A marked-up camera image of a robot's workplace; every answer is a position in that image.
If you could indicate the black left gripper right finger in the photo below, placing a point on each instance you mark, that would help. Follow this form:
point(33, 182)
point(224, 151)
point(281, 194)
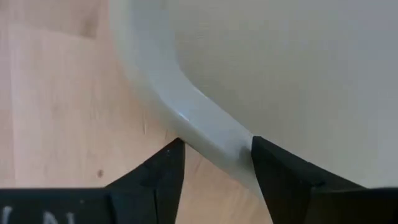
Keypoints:
point(280, 180)

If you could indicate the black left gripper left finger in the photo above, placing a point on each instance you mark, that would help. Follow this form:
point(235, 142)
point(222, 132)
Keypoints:
point(155, 186)

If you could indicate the beige plastic tray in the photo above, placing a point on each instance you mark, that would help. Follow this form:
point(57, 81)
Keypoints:
point(280, 62)

